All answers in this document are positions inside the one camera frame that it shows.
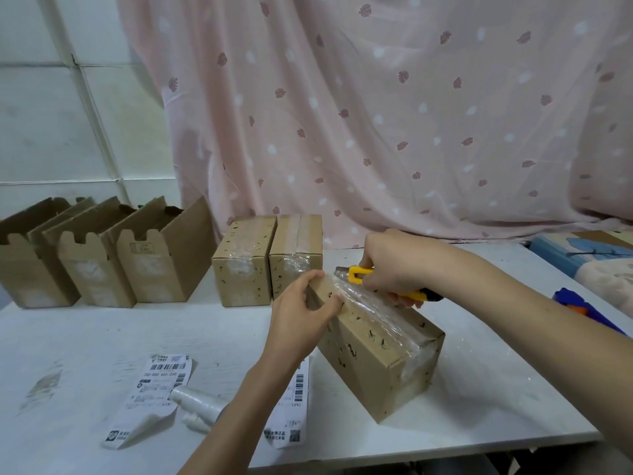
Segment person's right hand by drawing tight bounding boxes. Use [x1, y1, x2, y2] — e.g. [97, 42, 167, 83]
[358, 229, 448, 309]

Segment person's left hand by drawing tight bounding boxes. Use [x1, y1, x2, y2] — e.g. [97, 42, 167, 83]
[261, 269, 345, 372]

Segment yellow utility knife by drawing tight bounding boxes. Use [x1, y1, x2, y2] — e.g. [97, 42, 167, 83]
[335, 265, 444, 302]

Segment large taped cardboard box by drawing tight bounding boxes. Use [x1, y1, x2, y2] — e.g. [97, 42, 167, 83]
[306, 277, 446, 424]

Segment person's left forearm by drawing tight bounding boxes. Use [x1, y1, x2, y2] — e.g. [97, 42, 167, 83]
[177, 351, 303, 475]

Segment person's right forearm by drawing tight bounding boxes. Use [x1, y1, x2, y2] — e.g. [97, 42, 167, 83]
[435, 246, 633, 461]

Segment small sealed cardboard box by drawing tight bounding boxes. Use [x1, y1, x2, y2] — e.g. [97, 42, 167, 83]
[269, 214, 324, 300]
[211, 215, 278, 307]

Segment white shipping label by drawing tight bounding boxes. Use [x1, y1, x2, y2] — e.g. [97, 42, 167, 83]
[101, 354, 193, 451]
[262, 357, 311, 449]

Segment pink leaf print curtain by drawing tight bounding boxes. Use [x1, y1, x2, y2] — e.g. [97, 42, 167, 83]
[113, 0, 633, 249]

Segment crumpled clear plastic wrap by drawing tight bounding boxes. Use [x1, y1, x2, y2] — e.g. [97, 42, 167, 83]
[168, 385, 229, 434]

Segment open empty cardboard box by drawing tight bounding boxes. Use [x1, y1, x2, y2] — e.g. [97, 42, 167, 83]
[0, 197, 96, 309]
[42, 196, 138, 309]
[106, 195, 217, 303]

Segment blue plastic tape dispenser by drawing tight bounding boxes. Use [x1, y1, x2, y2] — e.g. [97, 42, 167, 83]
[552, 287, 628, 337]

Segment blue and beige printed bedding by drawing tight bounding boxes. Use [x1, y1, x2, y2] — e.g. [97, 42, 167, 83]
[526, 229, 633, 320]

